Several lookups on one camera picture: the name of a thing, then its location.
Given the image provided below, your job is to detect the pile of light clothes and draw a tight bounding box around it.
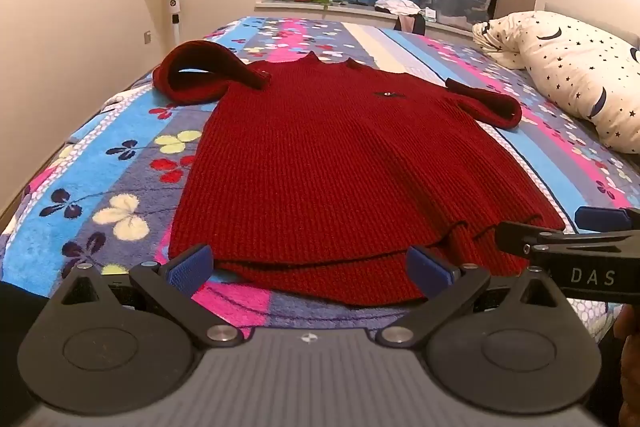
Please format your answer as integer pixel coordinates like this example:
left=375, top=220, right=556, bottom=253
left=375, top=0, right=424, bottom=17

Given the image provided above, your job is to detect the star and moon print pillow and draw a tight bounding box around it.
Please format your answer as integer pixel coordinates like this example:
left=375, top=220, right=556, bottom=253
left=472, top=11, right=640, bottom=154

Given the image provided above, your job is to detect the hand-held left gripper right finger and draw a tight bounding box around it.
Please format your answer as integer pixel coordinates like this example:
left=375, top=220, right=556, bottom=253
left=375, top=246, right=576, bottom=349

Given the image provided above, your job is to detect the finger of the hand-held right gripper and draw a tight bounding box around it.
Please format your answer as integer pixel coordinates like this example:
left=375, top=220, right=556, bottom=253
left=574, top=206, right=640, bottom=234
left=495, top=221, right=568, bottom=266

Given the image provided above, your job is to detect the pink and black garment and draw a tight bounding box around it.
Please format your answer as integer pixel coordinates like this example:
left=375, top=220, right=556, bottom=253
left=394, top=14, right=426, bottom=36

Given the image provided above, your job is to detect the red knitted sweater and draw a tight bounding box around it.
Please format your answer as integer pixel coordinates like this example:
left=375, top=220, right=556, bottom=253
left=152, top=41, right=567, bottom=307

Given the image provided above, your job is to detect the floral striped blanket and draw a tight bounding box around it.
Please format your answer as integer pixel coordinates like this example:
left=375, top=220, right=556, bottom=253
left=0, top=16, right=640, bottom=358

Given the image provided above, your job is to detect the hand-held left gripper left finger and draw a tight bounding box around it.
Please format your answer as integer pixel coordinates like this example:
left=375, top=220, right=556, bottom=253
left=50, top=244, right=246, bottom=349

